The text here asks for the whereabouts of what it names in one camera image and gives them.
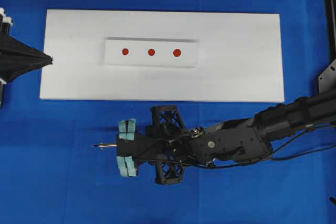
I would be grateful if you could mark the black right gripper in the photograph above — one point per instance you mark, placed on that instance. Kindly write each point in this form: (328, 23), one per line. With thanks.
(163, 145)

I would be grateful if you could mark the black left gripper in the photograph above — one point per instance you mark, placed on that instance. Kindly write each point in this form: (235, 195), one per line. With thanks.
(17, 58)

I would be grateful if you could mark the red handled soldering iron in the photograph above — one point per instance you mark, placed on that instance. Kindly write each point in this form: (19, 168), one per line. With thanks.
(105, 145)

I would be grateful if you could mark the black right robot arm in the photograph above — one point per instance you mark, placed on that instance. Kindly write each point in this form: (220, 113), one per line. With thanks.
(248, 141)

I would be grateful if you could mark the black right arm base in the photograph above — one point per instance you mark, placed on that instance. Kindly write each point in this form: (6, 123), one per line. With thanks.
(327, 79)

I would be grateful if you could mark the blue table cloth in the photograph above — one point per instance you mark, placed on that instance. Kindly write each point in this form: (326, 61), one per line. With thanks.
(50, 173)

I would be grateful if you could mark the large white foam board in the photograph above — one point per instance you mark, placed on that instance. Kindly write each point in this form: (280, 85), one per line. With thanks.
(240, 57)

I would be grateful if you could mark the small white marker plate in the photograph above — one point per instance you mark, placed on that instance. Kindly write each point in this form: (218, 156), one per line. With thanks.
(150, 52)

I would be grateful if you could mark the black aluminium frame rail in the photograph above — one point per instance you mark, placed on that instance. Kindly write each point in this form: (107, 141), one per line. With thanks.
(330, 14)

